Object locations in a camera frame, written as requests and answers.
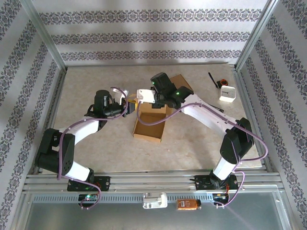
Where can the brown cardboard box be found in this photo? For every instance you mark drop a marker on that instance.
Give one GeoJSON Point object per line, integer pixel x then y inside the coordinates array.
{"type": "Point", "coordinates": [182, 81]}
{"type": "Point", "coordinates": [147, 131]}

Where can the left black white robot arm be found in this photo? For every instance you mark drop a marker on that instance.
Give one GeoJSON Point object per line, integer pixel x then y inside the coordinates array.
{"type": "Point", "coordinates": [84, 130]}

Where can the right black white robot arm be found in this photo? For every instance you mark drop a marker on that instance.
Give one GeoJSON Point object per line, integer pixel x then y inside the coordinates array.
{"type": "Point", "coordinates": [208, 117]}

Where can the white square clock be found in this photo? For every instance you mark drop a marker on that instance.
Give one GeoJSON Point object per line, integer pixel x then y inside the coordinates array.
{"type": "Point", "coordinates": [227, 95]}

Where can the controller board green light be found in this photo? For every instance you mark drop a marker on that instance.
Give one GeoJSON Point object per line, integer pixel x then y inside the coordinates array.
{"type": "Point", "coordinates": [87, 197]}

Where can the white plastic holder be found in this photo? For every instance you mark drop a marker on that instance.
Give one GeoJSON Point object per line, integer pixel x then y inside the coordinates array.
{"type": "Point", "coordinates": [154, 200]}

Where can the orange battery pack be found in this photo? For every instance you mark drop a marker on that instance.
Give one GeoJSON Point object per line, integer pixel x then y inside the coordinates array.
{"type": "Point", "coordinates": [187, 204]}

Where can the grey metal sheet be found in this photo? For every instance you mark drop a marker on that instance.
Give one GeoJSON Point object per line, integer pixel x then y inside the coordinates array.
{"type": "Point", "coordinates": [153, 219]}

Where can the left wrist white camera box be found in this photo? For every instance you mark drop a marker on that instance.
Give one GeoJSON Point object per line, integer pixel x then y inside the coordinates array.
{"type": "Point", "coordinates": [120, 94]}

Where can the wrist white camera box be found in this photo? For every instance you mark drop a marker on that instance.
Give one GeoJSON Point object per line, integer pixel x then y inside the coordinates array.
{"type": "Point", "coordinates": [120, 94]}
{"type": "Point", "coordinates": [146, 94]}

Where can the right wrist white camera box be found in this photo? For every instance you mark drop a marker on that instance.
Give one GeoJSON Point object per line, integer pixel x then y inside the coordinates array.
{"type": "Point", "coordinates": [146, 94]}

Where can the aluminium side rail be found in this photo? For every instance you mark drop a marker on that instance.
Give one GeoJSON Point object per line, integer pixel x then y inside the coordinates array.
{"type": "Point", "coordinates": [54, 112]}
{"type": "Point", "coordinates": [245, 95]}

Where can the aluminium mounting rail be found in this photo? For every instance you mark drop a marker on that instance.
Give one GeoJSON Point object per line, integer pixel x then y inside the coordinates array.
{"type": "Point", "coordinates": [153, 178]}

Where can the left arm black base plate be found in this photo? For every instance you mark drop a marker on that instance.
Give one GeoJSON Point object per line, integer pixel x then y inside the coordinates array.
{"type": "Point", "coordinates": [103, 183]}

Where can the aluminium frame post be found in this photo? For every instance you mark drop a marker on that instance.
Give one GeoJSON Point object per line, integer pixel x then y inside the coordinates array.
{"type": "Point", "coordinates": [43, 33]}
{"type": "Point", "coordinates": [257, 33]}

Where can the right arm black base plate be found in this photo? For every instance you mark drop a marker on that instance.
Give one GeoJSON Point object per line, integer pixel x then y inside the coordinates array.
{"type": "Point", "coordinates": [204, 183]}

